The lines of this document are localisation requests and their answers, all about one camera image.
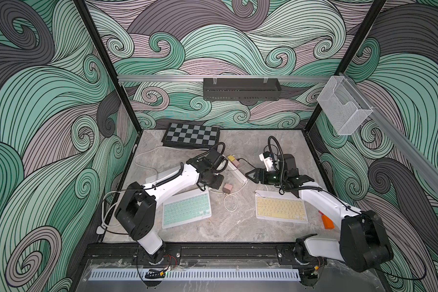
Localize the pink charger adapter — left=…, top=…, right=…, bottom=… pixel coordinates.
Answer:
left=232, top=160, right=240, bottom=168
left=222, top=183, right=233, bottom=194

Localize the white power strip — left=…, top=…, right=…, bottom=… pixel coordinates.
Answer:
left=226, top=156, right=248, bottom=184

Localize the yellow keyboard left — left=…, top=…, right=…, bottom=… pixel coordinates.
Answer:
left=145, top=172, right=169, bottom=184

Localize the orange red tool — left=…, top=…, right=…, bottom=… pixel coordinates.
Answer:
left=319, top=211, right=335, bottom=230

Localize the clear plastic wall bin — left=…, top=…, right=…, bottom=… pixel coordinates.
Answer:
left=317, top=75, right=373, bottom=136

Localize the green wireless keyboard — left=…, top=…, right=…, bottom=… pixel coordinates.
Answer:
left=162, top=190, right=212, bottom=229

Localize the black charging cable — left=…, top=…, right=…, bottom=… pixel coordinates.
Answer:
left=240, top=157, right=258, bottom=172

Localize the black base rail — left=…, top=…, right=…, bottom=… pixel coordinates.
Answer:
left=82, top=242, right=373, bottom=266

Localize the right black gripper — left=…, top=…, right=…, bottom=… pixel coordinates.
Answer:
left=247, top=167, right=287, bottom=186

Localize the black chessboard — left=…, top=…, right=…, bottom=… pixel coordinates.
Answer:
left=161, top=123, right=220, bottom=149

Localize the yellow keyboard right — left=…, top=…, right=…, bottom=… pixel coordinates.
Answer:
left=255, top=190, right=309, bottom=224

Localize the yellow keyboard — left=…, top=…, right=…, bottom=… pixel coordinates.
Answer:
left=145, top=172, right=169, bottom=184
left=255, top=190, right=309, bottom=224

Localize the white slotted cable duct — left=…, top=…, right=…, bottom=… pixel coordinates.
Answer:
left=88, top=268, right=301, bottom=282

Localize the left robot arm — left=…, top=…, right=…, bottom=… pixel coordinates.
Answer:
left=114, top=148, right=228, bottom=262

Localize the black wall tray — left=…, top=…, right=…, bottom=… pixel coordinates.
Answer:
left=203, top=77, right=282, bottom=102

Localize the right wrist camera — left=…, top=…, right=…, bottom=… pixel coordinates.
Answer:
left=259, top=152, right=276, bottom=172

